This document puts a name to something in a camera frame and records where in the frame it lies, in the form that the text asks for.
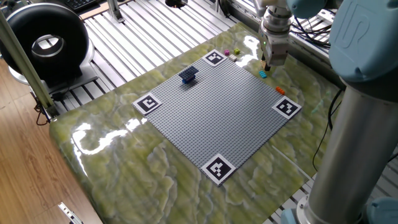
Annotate silver Schunk gripper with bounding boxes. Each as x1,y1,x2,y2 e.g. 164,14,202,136
257,27,292,72

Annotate grey Lego baseplate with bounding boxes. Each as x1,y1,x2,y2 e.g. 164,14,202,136
132,49,303,187

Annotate black Lego plate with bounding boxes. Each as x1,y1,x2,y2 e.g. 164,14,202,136
178,65,200,80

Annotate black white fiducial marker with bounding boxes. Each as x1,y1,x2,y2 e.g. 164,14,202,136
271,95,303,120
201,49,228,67
132,92,164,116
200,153,237,187

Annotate small black round object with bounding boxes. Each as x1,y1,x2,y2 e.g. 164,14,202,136
164,0,189,9

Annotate green marble pattern mat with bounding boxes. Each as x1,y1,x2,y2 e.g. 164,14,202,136
49,21,346,224

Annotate black keyboard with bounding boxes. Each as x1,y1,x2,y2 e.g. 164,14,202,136
63,0,100,12

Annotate tangled black cable bundle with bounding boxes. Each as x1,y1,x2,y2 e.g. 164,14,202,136
290,17,332,49

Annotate silver bracket with holes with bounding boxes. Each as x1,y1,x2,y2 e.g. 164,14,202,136
313,8,332,24

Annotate thick black cable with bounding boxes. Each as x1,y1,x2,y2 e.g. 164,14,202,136
326,88,344,131

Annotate thin black cable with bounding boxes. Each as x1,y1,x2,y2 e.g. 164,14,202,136
312,124,330,172

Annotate upright aluminium bracket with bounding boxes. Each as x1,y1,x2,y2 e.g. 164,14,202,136
106,0,125,23

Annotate red and black wires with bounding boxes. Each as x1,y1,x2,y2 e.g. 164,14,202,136
33,102,50,127

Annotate slanted aluminium profile post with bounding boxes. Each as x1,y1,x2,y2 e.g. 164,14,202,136
0,11,60,118

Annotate black ring shaped device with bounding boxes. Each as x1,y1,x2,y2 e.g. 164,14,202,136
0,2,96,86

